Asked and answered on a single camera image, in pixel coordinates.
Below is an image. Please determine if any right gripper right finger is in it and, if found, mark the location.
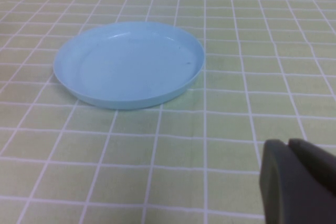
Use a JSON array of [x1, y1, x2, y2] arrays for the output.
[[287, 138, 336, 197]]

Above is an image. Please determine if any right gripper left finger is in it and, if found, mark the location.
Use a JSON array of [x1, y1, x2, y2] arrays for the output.
[[258, 139, 336, 224]]

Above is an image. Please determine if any light blue round plate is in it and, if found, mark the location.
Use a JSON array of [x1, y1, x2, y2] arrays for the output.
[[53, 21, 205, 110]]

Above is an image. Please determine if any green checkered tablecloth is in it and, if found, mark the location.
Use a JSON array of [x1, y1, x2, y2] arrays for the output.
[[0, 0, 336, 224]]

